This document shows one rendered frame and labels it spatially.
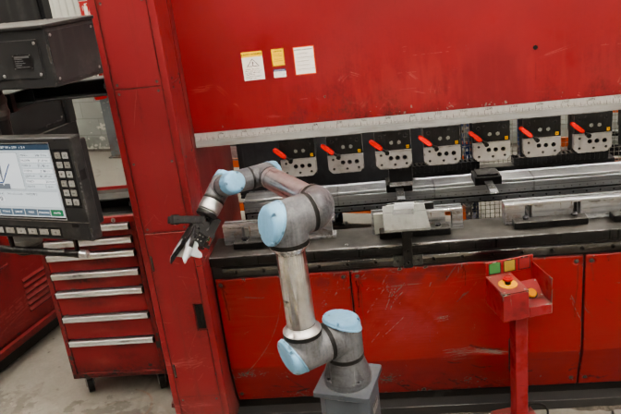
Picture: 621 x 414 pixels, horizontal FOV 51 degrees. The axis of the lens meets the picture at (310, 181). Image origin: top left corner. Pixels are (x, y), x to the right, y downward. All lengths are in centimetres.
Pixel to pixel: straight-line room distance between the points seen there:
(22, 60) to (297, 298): 113
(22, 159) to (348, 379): 127
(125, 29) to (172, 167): 55
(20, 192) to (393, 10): 151
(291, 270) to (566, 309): 151
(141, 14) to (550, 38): 155
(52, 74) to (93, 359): 185
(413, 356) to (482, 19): 147
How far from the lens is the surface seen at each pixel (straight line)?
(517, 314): 265
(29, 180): 236
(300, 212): 179
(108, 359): 362
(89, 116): 878
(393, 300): 289
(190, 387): 311
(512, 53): 271
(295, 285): 187
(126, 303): 341
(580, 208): 298
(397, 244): 277
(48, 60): 219
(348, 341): 203
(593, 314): 308
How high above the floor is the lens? 205
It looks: 19 degrees down
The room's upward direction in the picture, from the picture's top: 7 degrees counter-clockwise
